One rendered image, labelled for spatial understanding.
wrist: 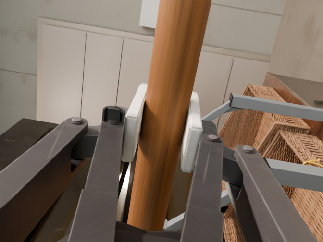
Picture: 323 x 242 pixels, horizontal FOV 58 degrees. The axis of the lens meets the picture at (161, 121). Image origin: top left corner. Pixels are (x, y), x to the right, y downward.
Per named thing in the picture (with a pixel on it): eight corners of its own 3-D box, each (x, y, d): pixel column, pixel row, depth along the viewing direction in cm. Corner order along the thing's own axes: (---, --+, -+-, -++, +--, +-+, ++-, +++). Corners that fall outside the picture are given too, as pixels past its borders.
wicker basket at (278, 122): (275, 218, 138) (217, 209, 138) (250, 157, 189) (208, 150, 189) (313, 127, 118) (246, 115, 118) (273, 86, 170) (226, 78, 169)
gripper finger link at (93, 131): (116, 166, 16) (60, 157, 15) (130, 127, 20) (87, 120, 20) (118, 141, 15) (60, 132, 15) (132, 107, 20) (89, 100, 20)
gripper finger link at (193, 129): (190, 127, 16) (203, 129, 16) (188, 90, 23) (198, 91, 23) (180, 172, 17) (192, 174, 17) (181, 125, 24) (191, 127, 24)
